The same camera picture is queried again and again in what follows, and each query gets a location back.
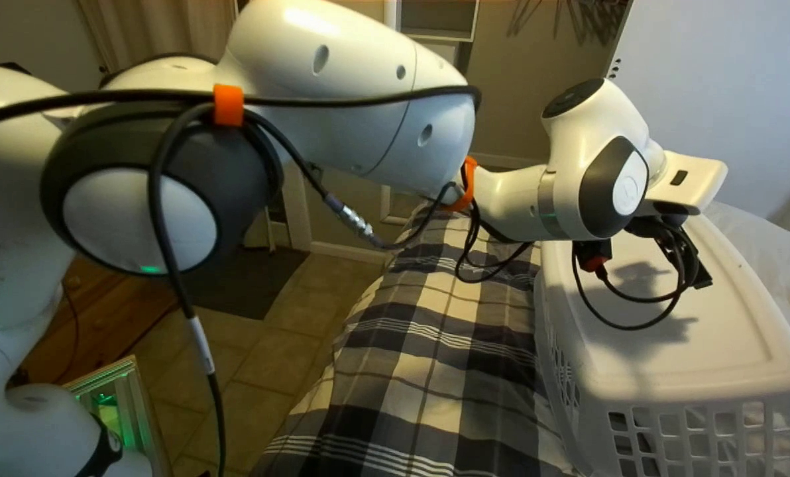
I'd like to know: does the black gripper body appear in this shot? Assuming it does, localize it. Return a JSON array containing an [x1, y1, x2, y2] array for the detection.
[[626, 205, 699, 253]]

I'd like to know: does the white plastic laundry basket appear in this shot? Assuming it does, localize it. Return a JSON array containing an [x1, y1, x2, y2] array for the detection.
[[534, 209, 790, 477]]

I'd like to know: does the dark hanging plant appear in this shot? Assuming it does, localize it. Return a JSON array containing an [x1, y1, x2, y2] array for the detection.
[[503, 0, 637, 49]]

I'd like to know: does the black white plaid blanket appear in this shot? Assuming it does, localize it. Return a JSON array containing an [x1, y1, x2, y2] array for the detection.
[[250, 205, 585, 477]]

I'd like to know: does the white framed narrow mirror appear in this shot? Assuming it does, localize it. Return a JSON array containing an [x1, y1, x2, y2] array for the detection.
[[383, 0, 485, 49]]

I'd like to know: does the dark floor mat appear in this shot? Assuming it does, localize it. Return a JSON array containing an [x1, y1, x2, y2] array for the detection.
[[177, 245, 312, 324]]

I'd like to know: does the beige curtain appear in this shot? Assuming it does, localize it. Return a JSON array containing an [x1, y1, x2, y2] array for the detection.
[[74, 0, 245, 76]]

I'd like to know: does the wooden dresser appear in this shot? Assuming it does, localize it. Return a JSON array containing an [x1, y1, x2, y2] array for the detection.
[[18, 253, 182, 387]]

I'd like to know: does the green lit control box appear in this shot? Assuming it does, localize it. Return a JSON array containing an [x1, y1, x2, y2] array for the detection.
[[63, 355, 173, 477]]

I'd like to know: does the black looped gripper cable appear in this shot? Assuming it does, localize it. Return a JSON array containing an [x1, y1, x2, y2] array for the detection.
[[451, 202, 691, 335]]

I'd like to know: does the orange cable strap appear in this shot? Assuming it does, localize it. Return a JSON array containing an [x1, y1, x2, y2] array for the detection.
[[451, 155, 482, 214], [213, 83, 247, 131]]

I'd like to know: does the long black robot cable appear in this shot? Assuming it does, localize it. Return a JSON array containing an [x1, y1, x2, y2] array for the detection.
[[0, 83, 485, 477]]

